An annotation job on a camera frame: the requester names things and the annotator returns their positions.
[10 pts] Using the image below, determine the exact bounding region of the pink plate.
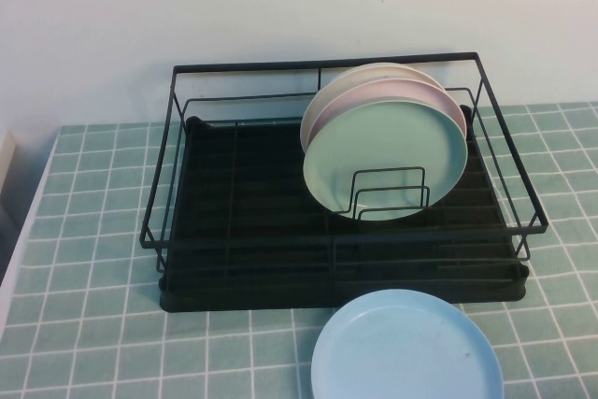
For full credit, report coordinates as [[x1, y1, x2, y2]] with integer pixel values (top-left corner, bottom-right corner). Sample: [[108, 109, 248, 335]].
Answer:
[[310, 76, 467, 139]]

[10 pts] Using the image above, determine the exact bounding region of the light blue plate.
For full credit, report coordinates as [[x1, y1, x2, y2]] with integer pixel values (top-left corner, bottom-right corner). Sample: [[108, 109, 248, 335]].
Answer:
[[310, 290, 505, 399]]

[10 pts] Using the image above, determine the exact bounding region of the teal green plate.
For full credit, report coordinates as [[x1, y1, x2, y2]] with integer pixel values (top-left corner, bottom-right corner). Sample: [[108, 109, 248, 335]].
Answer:
[[302, 100, 468, 222]]

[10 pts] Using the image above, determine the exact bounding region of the cream plate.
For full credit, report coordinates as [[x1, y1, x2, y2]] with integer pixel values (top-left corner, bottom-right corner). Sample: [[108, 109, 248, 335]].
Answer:
[[300, 62, 449, 153]]

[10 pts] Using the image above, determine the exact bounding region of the black wire dish rack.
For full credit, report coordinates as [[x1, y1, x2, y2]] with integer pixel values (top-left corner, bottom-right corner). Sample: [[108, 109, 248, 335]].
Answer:
[[138, 50, 548, 278]]

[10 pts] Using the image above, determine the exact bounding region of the black plastic drip tray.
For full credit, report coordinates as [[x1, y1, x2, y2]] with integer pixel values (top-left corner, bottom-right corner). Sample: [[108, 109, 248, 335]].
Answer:
[[157, 114, 531, 314]]

